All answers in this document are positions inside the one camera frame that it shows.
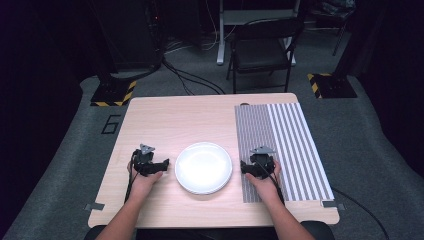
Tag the grey white striped placemat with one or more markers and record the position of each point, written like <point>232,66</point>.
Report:
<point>293,133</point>

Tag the black equipment cabinet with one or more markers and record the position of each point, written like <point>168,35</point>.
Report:
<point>136,33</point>

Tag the dark cluttered side table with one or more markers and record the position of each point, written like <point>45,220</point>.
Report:
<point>333,13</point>

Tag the grey tape piece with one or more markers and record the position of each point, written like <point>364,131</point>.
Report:
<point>94,206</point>
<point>333,204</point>

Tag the yellow black striped stand base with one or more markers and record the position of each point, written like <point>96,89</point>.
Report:
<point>333,86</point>
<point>111,93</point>

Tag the white desk frame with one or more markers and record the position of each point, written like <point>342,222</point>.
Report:
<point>253,15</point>

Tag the black folding chair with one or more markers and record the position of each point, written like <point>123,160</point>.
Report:
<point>263,50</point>

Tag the person's left hand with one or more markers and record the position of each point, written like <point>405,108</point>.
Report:
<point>141,185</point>

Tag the brown table grommet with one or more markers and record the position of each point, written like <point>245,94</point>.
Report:
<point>244,104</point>

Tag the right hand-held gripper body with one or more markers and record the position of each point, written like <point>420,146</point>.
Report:
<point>263,165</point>

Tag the white round plate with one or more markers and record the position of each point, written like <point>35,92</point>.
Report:
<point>203,166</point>

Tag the person's right hand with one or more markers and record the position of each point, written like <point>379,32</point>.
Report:
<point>266,188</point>

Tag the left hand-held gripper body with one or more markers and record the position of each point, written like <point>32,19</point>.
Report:
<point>145,163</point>

